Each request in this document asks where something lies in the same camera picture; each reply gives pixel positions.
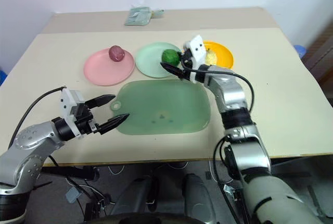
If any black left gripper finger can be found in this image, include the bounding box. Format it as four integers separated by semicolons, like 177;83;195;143
96;113;130;135
84;94;116;110

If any cream table mat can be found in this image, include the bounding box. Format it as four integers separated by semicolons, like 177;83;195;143
0;28;333;168

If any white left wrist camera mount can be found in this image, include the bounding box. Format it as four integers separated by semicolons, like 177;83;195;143
59;88;87;139

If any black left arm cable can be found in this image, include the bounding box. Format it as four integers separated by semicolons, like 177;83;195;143
7;85;67;150

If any pale yellow toy food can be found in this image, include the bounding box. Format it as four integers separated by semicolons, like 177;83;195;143
205;48;218;66

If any purple round toy vegetable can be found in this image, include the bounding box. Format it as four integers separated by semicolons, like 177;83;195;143
108;45;126;63

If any green translucent cutting board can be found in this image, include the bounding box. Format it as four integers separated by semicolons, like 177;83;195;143
110;79;212;136

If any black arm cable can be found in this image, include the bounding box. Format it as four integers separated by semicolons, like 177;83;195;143
182;68;255;185
7;85;67;150

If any light green round plate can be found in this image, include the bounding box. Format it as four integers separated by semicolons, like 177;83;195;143
135;42;183;79

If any dark rounded robot leg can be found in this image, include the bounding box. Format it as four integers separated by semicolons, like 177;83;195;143
111;176;160;217
184;173;217;224

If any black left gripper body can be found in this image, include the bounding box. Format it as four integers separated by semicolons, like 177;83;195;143
73;103;101;136

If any yellow round plate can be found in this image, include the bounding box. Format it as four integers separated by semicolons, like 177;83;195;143
201;40;234;70

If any dark table frame bar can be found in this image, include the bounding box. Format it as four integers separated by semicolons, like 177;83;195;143
42;165;101;182

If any green round toy fruit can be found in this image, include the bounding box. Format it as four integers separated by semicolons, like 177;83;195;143
161;48;181;67

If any pale green plastic packet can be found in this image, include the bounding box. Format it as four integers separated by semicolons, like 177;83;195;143
124;6;152;27

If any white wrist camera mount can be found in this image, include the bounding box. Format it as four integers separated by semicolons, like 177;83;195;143
59;88;87;139
183;34;211;83

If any pink round plate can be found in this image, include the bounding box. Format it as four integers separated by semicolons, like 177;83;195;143
83;47;135;87

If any small grey box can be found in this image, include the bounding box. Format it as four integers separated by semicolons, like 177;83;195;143
65;186;83;204

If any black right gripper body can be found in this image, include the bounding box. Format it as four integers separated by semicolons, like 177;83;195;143
180;49;201;80

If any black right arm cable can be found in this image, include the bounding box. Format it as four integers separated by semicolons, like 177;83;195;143
182;68;255;185

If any blue round container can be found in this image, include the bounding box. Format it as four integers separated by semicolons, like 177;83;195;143
0;68;9;87
293;44;309;59

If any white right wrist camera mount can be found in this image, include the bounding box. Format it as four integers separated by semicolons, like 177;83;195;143
183;34;211;83

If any white floor cable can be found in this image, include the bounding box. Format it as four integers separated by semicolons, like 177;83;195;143
107;161;189;176

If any brown wooden furniture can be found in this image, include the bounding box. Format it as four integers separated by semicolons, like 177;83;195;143
302;22;333;90

